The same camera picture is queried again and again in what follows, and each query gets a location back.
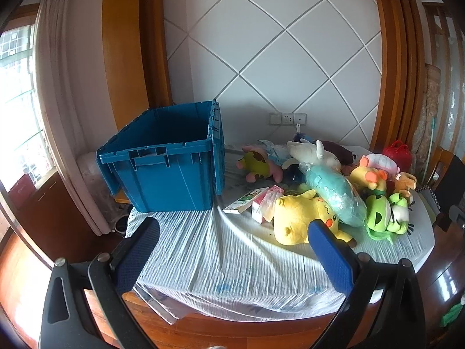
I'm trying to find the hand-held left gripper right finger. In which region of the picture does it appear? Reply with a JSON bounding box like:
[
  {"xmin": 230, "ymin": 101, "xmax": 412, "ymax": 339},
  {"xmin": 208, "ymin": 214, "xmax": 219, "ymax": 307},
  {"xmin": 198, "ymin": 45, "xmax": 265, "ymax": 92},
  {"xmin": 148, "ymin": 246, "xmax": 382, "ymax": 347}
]
[{"xmin": 307, "ymin": 220, "xmax": 424, "ymax": 349}]

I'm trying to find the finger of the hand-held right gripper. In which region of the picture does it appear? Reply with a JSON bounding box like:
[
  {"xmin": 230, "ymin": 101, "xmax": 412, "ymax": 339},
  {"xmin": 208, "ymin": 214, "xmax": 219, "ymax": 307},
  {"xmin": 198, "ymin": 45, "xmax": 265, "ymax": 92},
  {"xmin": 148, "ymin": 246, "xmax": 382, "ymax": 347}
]
[{"xmin": 434, "ymin": 204, "xmax": 465, "ymax": 234}]

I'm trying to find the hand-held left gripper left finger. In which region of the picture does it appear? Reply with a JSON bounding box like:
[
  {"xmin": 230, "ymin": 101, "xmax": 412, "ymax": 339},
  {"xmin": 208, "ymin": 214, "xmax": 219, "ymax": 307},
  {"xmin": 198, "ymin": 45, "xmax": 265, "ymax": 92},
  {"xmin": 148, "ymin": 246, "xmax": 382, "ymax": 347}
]
[{"xmin": 38, "ymin": 217, "xmax": 160, "ymax": 349}]

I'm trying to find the yellow plush toy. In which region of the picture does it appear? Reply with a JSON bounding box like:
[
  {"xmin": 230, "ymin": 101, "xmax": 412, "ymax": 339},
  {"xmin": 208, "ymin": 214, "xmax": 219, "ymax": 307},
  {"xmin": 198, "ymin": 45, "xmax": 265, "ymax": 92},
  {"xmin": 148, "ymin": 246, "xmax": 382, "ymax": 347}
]
[{"xmin": 273, "ymin": 190, "xmax": 358, "ymax": 247}]

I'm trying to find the teal plush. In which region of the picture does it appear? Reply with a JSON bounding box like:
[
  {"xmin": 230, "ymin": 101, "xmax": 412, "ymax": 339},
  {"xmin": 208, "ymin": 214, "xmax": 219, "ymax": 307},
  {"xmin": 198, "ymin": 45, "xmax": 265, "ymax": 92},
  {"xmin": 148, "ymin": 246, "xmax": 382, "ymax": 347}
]
[{"xmin": 304, "ymin": 163, "xmax": 368, "ymax": 227}]

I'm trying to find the blue plastic crate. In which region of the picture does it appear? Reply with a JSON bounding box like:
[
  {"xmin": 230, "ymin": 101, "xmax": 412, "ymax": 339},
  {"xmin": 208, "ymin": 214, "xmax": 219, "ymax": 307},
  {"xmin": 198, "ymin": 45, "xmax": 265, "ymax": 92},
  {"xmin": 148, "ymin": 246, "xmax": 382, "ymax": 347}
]
[{"xmin": 95, "ymin": 100, "xmax": 226, "ymax": 213}]

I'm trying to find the wooden chair with dark cloth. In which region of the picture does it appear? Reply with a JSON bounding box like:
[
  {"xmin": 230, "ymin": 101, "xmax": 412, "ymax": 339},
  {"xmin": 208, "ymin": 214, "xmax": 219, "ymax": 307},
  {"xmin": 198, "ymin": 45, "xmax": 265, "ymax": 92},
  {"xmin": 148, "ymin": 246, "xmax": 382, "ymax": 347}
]
[{"xmin": 434, "ymin": 156, "xmax": 465, "ymax": 211}]

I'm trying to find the checked cloth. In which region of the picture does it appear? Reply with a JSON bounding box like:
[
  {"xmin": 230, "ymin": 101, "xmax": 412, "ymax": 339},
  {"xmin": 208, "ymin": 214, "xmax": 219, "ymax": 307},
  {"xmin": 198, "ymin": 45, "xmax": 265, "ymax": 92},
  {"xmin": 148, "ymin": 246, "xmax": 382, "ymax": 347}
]
[{"xmin": 414, "ymin": 185, "xmax": 441, "ymax": 209}]

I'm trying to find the small brown bear plush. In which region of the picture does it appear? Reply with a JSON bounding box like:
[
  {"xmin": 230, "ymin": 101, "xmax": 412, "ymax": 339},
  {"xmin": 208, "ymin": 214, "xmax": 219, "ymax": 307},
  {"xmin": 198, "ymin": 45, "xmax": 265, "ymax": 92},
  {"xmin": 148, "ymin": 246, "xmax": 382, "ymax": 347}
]
[{"xmin": 394, "ymin": 172, "xmax": 418, "ymax": 197}]

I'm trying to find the green frog plush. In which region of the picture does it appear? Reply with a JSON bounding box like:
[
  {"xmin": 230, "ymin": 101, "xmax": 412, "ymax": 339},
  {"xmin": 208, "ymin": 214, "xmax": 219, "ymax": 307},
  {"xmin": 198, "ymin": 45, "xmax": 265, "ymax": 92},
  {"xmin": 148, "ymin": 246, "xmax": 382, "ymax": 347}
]
[{"xmin": 365, "ymin": 192, "xmax": 416, "ymax": 242}]

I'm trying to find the red handbag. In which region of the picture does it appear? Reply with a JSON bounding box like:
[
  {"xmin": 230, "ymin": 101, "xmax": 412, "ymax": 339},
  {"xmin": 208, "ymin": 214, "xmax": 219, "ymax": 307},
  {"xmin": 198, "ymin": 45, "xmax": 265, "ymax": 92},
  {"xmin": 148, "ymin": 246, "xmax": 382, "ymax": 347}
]
[{"xmin": 381, "ymin": 140, "xmax": 413, "ymax": 172}]

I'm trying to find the pink packet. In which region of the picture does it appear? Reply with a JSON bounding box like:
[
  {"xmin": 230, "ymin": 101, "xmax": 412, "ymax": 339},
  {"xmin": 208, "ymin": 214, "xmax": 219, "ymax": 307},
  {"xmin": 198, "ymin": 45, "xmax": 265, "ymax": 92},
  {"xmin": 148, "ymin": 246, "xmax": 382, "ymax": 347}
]
[{"xmin": 251, "ymin": 185, "xmax": 285, "ymax": 222}]

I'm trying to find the orange yellow doll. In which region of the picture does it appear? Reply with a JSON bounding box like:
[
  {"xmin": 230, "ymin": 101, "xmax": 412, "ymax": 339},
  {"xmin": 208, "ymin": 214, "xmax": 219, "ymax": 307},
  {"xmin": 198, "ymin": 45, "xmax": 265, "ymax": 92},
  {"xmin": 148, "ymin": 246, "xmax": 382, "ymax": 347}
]
[{"xmin": 349, "ymin": 165, "xmax": 387, "ymax": 193}]

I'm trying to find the pink pig plush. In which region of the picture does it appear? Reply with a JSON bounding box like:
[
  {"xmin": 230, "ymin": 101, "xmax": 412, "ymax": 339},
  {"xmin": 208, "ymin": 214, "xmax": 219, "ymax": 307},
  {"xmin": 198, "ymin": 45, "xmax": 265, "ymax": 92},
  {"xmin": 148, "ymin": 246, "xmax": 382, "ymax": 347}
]
[{"xmin": 360, "ymin": 154, "xmax": 400, "ymax": 176}]

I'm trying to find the green cloth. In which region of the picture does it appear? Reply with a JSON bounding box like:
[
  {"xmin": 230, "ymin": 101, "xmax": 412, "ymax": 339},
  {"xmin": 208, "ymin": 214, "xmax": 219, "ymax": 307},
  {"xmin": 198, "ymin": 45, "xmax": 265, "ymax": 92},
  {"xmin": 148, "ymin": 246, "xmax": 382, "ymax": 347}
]
[{"xmin": 441, "ymin": 303, "xmax": 465, "ymax": 328}]

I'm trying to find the green and white box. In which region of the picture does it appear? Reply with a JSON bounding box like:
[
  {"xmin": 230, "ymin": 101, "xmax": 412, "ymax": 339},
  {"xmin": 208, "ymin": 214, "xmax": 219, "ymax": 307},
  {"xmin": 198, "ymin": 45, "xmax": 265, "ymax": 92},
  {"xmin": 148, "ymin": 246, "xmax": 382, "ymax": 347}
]
[{"xmin": 222, "ymin": 188, "xmax": 269, "ymax": 215}]

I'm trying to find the white unicorn plush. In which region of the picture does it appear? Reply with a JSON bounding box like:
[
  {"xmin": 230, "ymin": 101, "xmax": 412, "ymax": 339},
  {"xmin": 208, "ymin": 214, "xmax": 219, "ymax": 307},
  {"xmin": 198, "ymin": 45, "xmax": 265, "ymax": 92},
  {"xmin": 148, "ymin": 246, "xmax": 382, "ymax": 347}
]
[{"xmin": 281, "ymin": 140, "xmax": 344, "ymax": 171}]

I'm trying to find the dark maroon plush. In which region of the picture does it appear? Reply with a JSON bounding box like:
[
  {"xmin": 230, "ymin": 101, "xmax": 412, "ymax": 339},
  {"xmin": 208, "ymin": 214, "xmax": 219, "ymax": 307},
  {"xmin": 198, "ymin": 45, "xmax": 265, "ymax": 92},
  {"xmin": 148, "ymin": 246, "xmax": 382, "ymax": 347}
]
[{"xmin": 320, "ymin": 140, "xmax": 358, "ymax": 166}]

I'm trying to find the patterned beige hanging cloth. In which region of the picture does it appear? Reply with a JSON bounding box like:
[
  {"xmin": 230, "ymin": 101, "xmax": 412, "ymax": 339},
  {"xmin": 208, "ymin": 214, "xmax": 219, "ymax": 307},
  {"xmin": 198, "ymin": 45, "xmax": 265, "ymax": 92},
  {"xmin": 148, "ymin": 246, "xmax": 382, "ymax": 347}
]
[{"xmin": 414, "ymin": 63, "xmax": 441, "ymax": 153}]

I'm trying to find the pink starfish plush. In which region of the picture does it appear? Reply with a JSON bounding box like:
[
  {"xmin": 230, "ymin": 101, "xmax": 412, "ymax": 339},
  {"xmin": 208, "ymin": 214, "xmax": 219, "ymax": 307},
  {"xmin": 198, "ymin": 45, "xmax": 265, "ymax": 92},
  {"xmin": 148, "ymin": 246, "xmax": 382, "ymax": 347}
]
[{"xmin": 237, "ymin": 145, "xmax": 287, "ymax": 183}]

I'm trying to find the light blue plastic packet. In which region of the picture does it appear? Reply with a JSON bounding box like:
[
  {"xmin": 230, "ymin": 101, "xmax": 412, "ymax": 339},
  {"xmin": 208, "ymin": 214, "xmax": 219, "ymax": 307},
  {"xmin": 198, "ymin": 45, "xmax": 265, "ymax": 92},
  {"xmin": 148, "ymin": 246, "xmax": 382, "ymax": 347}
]
[{"xmin": 258, "ymin": 140, "xmax": 296, "ymax": 164}]

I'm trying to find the red paper bag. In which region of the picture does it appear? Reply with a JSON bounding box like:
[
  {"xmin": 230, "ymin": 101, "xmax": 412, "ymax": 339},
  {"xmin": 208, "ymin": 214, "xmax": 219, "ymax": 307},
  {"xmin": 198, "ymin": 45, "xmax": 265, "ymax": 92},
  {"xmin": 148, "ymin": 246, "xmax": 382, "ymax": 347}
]
[{"xmin": 9, "ymin": 172, "xmax": 37, "ymax": 208}]

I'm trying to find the white curtain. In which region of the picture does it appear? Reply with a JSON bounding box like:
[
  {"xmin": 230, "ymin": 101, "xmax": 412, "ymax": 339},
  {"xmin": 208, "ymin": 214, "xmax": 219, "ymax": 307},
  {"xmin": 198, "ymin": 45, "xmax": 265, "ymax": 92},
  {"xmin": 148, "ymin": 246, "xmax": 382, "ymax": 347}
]
[{"xmin": 34, "ymin": 0, "xmax": 120, "ymax": 235}]

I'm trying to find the window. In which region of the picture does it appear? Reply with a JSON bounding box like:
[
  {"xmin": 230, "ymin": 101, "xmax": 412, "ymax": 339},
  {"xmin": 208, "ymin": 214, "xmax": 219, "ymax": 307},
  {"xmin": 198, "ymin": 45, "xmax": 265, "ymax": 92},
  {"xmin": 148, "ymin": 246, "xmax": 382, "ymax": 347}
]
[{"xmin": 0, "ymin": 25, "xmax": 55, "ymax": 190}]

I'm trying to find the light green mop handle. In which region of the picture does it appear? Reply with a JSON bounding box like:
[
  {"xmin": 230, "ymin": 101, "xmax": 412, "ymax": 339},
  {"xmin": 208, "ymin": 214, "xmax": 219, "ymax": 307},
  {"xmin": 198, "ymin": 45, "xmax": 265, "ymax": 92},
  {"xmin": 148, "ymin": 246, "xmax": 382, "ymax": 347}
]
[{"xmin": 421, "ymin": 116, "xmax": 437, "ymax": 183}]

